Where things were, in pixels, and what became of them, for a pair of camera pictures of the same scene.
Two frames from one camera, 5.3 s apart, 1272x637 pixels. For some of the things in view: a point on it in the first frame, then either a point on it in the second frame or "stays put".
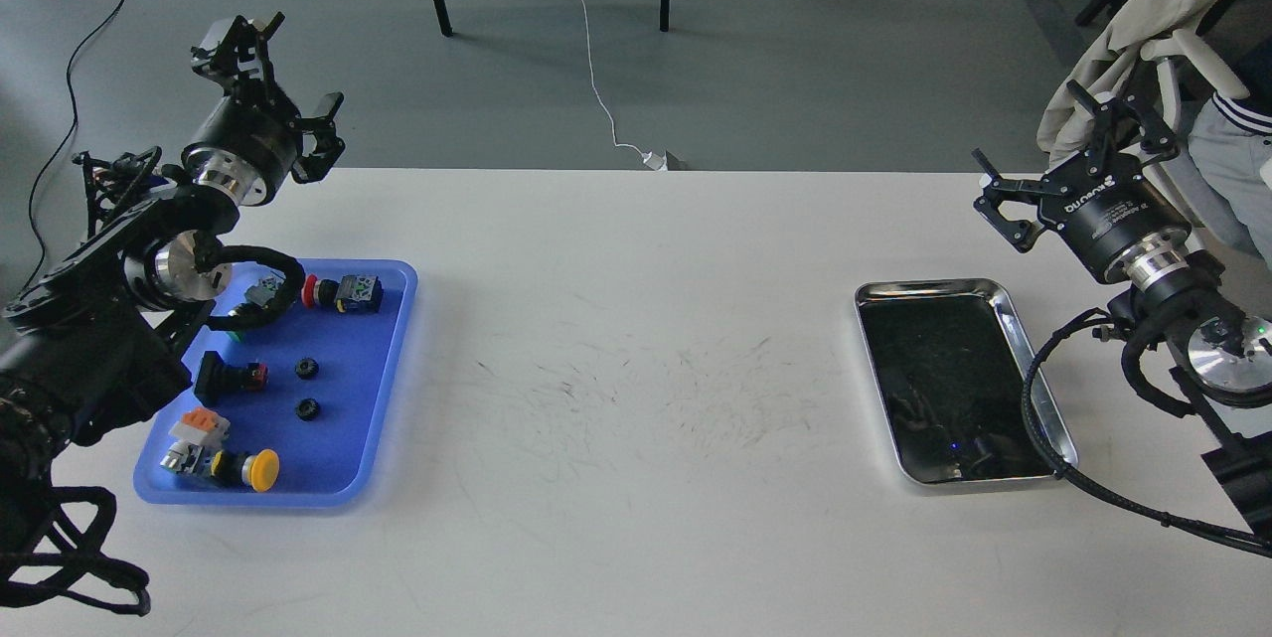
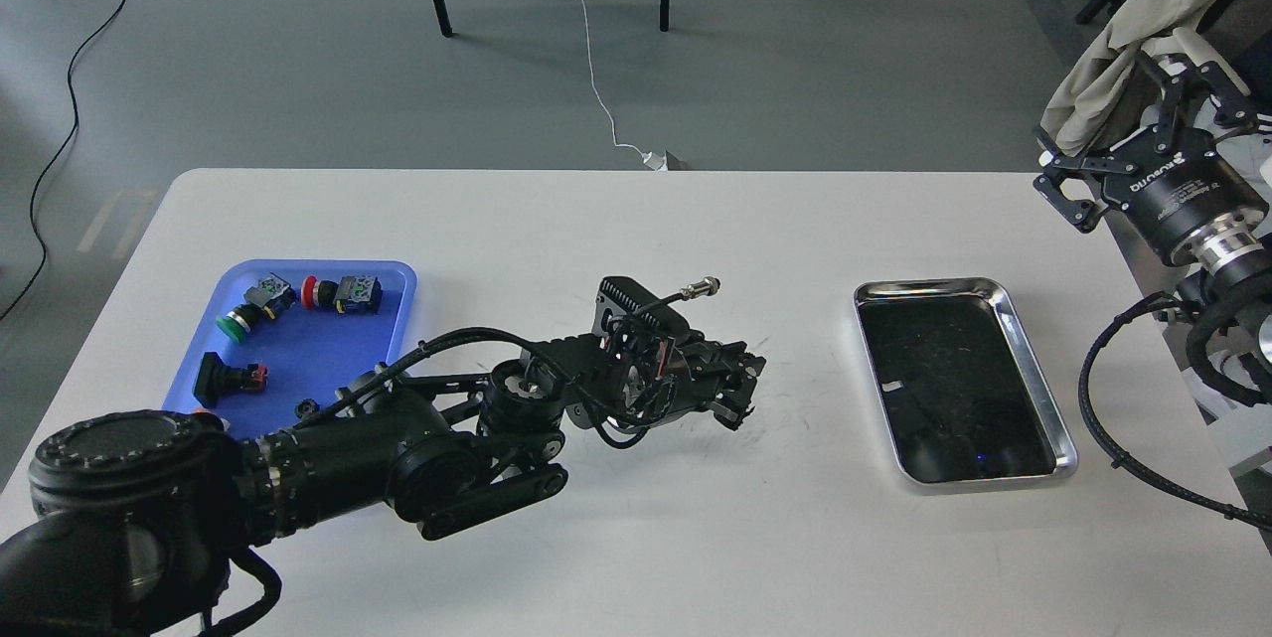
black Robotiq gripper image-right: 1103,204 to 1191,201
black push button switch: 217,381 stays put
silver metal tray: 951,360 stays put
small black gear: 307,408 stays put
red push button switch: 350,293 stays put
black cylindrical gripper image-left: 249,144 to 655,379
